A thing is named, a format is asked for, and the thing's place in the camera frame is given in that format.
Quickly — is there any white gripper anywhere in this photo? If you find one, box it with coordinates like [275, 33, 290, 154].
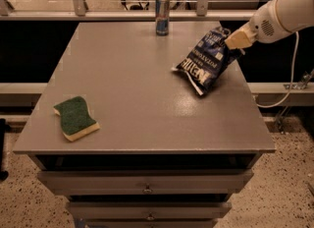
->
[225, 1, 289, 50]

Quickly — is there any blue Kettle chip bag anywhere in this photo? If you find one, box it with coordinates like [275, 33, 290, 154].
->
[172, 27, 242, 96]

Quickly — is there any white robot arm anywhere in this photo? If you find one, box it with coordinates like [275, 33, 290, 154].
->
[225, 0, 314, 49]

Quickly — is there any Red Bull can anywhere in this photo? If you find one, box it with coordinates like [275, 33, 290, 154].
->
[155, 0, 170, 35]

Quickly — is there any grey drawer cabinet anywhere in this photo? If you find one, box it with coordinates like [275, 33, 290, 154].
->
[14, 22, 275, 228]

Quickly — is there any upper grey drawer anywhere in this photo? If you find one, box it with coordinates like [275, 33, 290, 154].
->
[37, 169, 253, 196]

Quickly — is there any grey drawer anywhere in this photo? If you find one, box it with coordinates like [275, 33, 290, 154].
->
[37, 169, 253, 196]
[67, 202, 232, 221]

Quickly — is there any metal railing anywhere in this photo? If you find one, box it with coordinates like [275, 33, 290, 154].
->
[0, 0, 267, 21]

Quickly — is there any green yellow sponge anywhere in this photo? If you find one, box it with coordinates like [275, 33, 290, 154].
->
[54, 96, 100, 142]

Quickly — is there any lower grey drawer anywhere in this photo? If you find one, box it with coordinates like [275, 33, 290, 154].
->
[67, 202, 232, 221]

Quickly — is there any black object at left edge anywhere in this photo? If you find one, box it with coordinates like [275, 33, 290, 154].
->
[0, 118, 9, 183]

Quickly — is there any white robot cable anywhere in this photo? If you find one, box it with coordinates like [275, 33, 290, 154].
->
[256, 30, 300, 109]

